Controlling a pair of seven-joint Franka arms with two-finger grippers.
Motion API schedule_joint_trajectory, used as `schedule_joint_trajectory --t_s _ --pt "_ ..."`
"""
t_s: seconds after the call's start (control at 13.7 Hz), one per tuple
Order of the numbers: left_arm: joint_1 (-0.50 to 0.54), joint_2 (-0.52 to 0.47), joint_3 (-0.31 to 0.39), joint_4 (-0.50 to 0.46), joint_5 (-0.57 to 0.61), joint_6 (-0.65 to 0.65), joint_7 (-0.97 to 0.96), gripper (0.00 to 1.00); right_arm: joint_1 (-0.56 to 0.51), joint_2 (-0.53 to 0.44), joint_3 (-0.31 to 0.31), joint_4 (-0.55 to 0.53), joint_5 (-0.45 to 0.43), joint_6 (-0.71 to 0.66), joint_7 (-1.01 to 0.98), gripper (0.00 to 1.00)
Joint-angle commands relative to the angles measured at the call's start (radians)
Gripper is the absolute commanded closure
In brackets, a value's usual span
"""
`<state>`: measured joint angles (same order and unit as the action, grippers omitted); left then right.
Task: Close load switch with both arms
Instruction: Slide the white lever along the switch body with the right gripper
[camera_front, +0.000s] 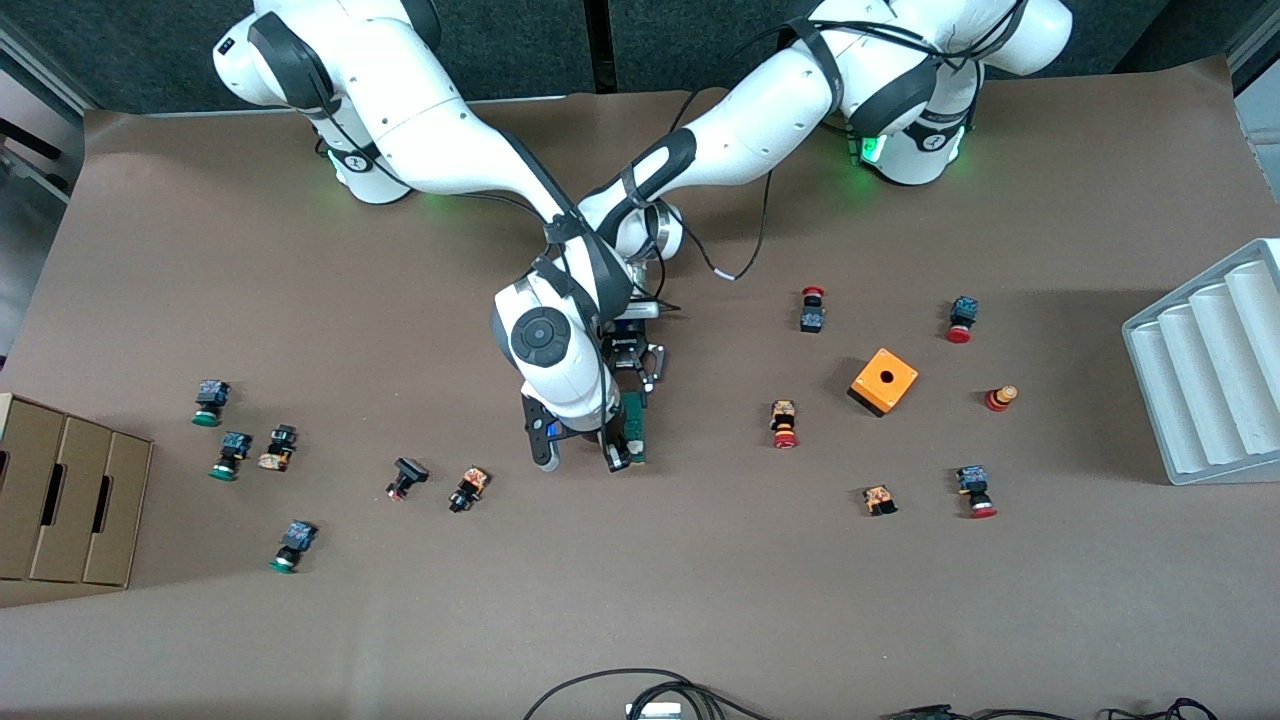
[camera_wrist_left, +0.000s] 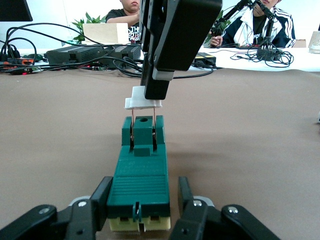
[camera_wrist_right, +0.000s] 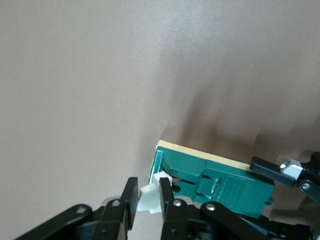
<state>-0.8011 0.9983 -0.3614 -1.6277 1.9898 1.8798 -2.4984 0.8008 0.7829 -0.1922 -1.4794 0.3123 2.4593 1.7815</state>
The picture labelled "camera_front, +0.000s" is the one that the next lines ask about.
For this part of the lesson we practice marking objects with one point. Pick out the silver plug connector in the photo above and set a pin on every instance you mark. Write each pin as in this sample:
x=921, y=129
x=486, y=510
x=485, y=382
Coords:
x=652, y=711

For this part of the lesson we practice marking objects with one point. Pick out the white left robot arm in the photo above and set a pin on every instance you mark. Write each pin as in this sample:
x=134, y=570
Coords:
x=760, y=120

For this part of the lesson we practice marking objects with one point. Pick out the black vertical post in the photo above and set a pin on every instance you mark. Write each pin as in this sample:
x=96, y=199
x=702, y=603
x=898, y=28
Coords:
x=600, y=45

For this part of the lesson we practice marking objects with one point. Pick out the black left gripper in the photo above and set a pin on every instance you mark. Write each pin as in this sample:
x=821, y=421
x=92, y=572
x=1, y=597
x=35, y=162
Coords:
x=625, y=346

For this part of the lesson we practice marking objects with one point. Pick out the red mushroom button blue block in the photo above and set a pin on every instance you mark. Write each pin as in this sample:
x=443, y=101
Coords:
x=812, y=312
x=961, y=318
x=975, y=490

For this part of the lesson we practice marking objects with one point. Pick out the brown paper table cover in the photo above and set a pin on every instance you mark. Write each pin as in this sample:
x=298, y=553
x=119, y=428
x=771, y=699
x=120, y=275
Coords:
x=640, y=580

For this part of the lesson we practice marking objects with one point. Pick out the red yellow emergency stop button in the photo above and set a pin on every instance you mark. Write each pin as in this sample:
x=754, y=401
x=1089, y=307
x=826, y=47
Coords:
x=783, y=423

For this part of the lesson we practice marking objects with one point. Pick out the brown cardboard box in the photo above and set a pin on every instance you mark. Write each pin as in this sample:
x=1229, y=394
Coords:
x=70, y=490

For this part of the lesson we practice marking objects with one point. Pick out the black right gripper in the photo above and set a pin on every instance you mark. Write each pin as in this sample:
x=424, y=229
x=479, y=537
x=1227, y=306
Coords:
x=611, y=440

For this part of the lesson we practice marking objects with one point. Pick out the orange button enclosure box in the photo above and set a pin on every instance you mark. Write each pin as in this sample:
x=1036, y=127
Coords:
x=884, y=381

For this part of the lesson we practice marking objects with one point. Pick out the green pushbutton blue contact block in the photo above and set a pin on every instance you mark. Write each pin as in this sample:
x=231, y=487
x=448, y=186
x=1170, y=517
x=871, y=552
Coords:
x=232, y=455
x=210, y=402
x=293, y=545

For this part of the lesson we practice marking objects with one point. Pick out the grey ridged plastic tray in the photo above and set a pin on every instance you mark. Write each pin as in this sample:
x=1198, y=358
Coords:
x=1210, y=370

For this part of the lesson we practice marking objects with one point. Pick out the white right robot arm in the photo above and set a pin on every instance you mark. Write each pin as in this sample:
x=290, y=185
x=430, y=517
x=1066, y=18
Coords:
x=430, y=120

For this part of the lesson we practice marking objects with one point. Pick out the red yellow button head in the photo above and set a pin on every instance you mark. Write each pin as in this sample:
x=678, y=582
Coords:
x=1000, y=398

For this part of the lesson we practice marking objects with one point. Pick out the black red selector switch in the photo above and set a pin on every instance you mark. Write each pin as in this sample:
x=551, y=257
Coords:
x=406, y=478

